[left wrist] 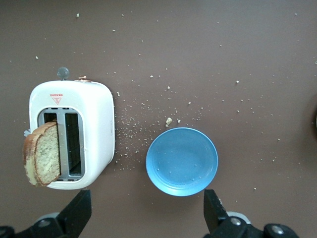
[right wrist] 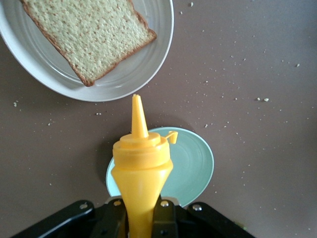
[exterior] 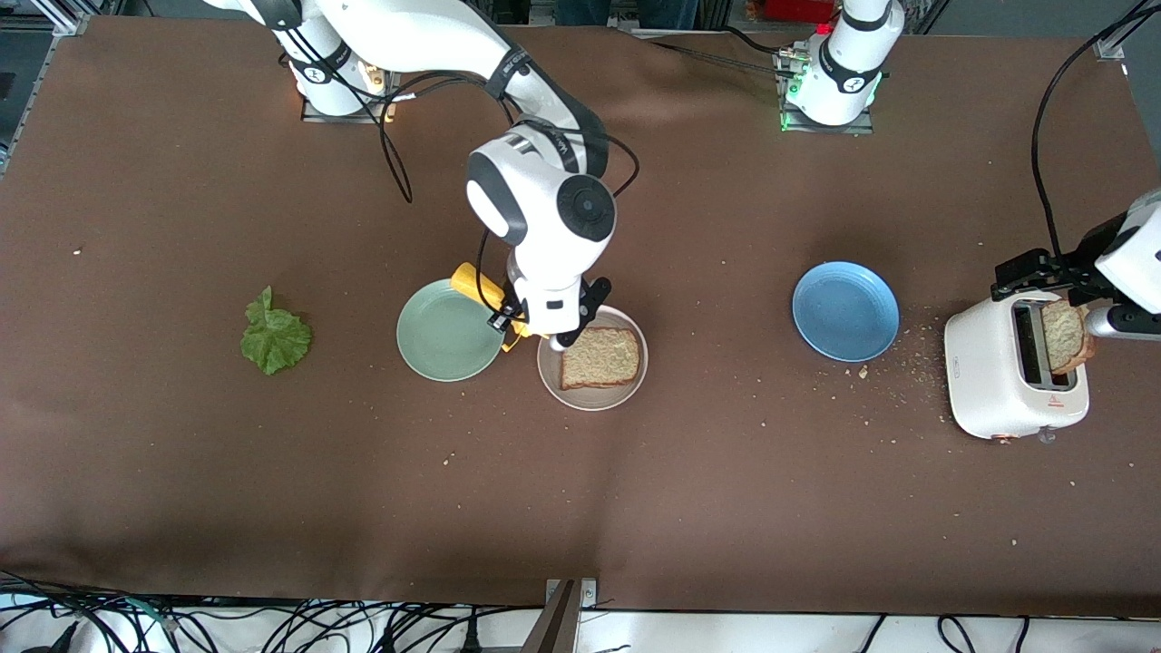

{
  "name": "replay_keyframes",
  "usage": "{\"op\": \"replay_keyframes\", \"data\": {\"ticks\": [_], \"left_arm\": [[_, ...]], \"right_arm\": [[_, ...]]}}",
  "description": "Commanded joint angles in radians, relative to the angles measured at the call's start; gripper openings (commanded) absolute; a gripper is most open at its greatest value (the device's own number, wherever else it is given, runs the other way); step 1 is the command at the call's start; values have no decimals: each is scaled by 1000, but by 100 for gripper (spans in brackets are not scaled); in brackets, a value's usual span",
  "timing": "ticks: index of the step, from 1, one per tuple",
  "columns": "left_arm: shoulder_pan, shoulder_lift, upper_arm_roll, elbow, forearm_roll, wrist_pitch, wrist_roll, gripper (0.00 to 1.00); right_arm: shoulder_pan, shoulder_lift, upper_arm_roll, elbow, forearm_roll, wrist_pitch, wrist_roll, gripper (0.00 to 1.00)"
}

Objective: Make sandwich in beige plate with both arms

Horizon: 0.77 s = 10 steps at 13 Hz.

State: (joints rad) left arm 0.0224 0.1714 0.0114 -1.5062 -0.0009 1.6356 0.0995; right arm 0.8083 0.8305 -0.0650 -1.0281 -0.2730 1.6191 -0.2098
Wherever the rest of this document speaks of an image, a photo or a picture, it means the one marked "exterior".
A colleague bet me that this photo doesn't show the aluminium frame rail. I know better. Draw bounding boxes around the aluminium frame rail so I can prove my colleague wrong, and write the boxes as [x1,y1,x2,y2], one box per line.
[1093,0,1161,63]
[0,0,92,173]

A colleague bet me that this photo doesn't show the white two-slot toaster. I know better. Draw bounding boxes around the white two-slot toaster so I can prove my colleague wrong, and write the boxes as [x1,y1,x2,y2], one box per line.
[943,288,1091,445]

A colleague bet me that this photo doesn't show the brown bread slice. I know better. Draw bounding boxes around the brown bread slice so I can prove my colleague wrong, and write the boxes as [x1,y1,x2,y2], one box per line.
[560,326,642,392]
[1040,299,1098,375]

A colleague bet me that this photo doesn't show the brown tablecloth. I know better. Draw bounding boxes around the brown tablecloth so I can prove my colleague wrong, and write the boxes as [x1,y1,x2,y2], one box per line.
[0,16,1161,619]

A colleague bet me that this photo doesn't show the black cable on tablecloth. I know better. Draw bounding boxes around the black cable on tablecloth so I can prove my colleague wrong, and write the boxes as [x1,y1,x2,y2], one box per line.
[649,41,797,78]

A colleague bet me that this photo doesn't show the pale green plate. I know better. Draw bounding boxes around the pale green plate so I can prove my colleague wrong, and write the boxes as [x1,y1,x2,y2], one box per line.
[396,278,507,383]

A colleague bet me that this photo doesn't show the blue plate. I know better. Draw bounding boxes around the blue plate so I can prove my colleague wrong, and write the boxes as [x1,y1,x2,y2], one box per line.
[792,261,901,363]

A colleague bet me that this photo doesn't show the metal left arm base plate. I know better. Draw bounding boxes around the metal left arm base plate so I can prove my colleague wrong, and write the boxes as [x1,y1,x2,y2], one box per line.
[778,45,876,135]

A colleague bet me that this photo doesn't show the green lettuce leaf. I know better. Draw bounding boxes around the green lettuce leaf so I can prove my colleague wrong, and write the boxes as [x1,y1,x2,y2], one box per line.
[239,286,314,376]

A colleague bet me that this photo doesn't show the beige plate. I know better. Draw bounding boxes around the beige plate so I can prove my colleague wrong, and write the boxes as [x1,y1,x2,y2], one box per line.
[537,304,649,412]

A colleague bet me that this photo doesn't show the grey camera pole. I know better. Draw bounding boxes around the grey camera pole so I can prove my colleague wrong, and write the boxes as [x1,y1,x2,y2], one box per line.
[520,580,581,653]

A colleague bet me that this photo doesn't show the yellow mustard squeeze bottle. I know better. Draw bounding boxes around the yellow mustard squeeze bottle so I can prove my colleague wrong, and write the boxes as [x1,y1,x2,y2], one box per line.
[451,262,534,352]

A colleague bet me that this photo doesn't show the teal floor cable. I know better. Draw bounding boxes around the teal floor cable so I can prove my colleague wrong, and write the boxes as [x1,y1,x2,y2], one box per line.
[113,594,182,636]

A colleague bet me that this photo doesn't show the metal mounting bracket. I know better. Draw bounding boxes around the metal mounting bracket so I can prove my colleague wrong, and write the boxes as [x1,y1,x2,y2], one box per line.
[544,578,600,610]

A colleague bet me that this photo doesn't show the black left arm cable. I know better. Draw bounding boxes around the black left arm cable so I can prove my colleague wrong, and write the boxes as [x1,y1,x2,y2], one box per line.
[1032,0,1161,259]

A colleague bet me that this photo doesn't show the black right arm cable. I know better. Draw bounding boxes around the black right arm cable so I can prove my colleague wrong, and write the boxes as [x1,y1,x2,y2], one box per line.
[358,68,640,273]

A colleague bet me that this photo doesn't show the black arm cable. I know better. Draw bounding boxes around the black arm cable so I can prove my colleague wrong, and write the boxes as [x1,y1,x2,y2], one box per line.
[358,68,640,273]
[1032,0,1161,259]

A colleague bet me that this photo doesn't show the red box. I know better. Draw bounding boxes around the red box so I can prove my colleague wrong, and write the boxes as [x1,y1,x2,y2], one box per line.
[762,0,840,24]

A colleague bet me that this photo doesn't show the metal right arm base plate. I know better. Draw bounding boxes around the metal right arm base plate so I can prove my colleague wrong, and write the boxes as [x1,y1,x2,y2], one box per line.
[301,38,400,123]

